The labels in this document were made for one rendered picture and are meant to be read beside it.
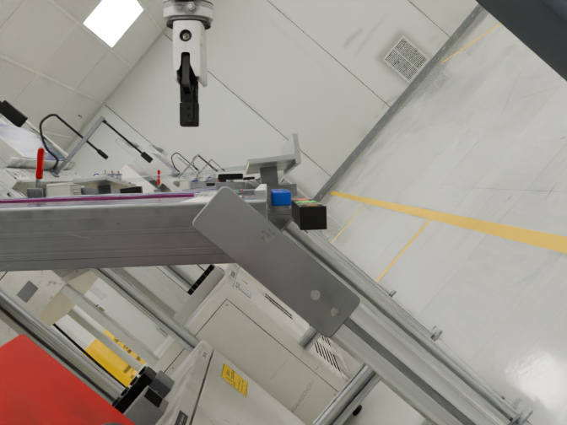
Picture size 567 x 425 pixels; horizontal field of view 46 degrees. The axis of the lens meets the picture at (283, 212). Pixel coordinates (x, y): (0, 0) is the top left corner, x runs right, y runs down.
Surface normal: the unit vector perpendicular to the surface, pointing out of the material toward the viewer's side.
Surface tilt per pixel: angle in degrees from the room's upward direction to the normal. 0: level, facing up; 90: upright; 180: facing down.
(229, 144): 90
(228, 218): 90
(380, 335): 90
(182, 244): 90
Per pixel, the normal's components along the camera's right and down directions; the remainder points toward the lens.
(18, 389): 0.65, -0.76
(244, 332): 0.03, 0.05
